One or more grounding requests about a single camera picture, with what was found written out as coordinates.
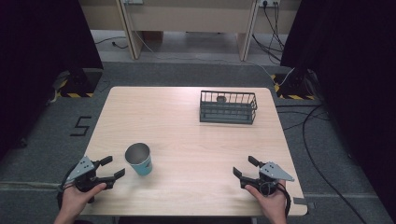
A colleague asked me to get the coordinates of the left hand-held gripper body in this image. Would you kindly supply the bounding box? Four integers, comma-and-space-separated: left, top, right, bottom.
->
65, 155, 116, 192

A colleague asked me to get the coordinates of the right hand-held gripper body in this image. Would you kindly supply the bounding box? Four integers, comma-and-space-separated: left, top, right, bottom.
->
241, 161, 295, 197

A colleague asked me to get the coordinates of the teal cup with metal inside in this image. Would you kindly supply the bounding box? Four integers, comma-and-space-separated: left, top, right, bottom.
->
124, 142, 154, 177

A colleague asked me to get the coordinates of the dark wire basket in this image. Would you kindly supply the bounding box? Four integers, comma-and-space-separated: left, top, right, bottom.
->
199, 90, 259, 126

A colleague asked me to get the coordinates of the person's left hand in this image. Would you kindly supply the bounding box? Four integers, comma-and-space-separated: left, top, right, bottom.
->
60, 182, 107, 219

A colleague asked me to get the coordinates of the person's right hand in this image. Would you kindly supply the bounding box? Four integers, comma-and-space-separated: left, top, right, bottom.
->
244, 182, 288, 219

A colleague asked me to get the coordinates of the black stand base striped tape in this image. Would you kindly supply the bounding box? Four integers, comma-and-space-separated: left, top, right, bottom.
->
272, 66, 318, 102
51, 68, 105, 99

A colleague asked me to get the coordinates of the black curtain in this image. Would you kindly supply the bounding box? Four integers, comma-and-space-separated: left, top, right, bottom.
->
279, 0, 396, 220
0, 0, 105, 158

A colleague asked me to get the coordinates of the light wooden desk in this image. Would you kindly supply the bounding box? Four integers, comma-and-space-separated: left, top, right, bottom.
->
78, 0, 303, 62

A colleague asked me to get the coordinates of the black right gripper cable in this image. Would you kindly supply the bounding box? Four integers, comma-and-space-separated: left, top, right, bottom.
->
278, 181, 292, 217

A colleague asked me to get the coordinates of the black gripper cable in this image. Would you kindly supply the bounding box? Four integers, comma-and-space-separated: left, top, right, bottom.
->
56, 167, 78, 211
278, 181, 292, 217

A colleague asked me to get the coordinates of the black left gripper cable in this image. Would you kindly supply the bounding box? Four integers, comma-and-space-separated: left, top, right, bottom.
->
56, 167, 78, 211

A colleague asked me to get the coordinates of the long black curved cable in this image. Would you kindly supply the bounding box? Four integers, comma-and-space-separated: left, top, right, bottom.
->
301, 105, 369, 224

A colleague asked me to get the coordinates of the black straight floor cable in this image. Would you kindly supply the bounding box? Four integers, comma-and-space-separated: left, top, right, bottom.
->
275, 104, 332, 132

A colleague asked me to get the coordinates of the short black floor cable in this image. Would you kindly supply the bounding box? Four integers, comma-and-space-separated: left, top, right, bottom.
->
93, 35, 129, 50

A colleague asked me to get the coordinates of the bundle of black plugged cables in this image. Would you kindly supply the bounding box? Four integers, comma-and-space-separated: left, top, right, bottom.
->
250, 2, 286, 65

